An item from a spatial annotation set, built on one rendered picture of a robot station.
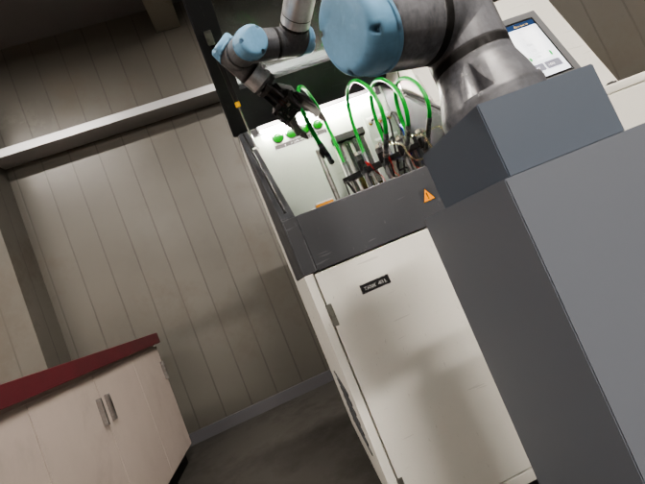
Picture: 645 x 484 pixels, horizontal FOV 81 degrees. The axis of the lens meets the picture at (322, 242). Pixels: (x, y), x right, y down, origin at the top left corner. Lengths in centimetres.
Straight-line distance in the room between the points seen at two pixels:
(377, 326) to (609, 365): 61
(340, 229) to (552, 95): 61
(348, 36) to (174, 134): 283
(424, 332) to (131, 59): 321
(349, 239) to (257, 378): 215
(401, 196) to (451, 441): 66
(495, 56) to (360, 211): 56
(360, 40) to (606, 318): 44
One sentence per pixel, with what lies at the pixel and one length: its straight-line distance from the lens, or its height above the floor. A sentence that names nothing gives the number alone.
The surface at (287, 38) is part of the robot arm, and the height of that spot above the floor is 136.
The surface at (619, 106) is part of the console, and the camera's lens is 152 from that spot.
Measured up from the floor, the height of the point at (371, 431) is 36.
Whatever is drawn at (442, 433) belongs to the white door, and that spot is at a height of 28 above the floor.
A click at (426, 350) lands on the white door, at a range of 107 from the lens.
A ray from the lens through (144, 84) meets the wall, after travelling 356.
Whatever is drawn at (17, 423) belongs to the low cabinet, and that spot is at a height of 72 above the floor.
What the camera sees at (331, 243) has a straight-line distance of 101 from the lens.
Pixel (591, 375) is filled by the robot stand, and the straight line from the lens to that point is 53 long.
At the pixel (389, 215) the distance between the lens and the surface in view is 105.
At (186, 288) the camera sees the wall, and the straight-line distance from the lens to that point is 304.
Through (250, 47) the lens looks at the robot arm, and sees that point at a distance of 102.
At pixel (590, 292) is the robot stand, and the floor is 65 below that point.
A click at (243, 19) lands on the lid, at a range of 152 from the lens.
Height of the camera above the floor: 78
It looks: 4 degrees up
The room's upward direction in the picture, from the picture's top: 22 degrees counter-clockwise
